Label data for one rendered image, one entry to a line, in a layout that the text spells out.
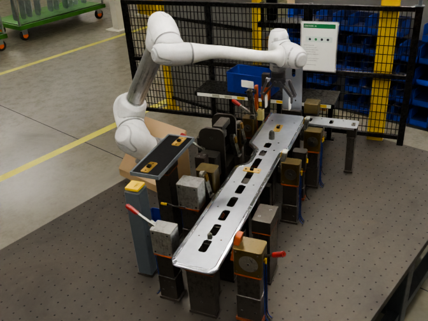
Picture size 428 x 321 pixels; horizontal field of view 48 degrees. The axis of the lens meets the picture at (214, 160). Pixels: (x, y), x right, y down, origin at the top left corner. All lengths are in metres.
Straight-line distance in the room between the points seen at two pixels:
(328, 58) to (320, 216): 1.03
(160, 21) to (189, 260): 1.15
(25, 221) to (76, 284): 1.85
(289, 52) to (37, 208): 2.60
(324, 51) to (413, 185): 0.94
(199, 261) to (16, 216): 2.56
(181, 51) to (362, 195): 1.22
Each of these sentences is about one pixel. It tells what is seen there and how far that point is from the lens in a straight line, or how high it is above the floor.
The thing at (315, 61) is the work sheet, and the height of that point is 1.21.
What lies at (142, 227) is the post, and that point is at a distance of 2.05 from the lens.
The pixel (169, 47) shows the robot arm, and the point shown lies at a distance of 2.28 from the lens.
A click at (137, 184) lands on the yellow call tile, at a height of 1.16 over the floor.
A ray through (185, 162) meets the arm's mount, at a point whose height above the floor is 0.80.
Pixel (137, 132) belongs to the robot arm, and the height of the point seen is 1.06.
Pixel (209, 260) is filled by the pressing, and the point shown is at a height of 1.00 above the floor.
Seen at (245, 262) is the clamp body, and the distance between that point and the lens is 1.78.
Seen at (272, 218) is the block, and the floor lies 1.03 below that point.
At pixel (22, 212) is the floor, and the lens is 4.20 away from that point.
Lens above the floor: 2.20
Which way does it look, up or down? 30 degrees down
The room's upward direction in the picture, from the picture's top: 4 degrees counter-clockwise
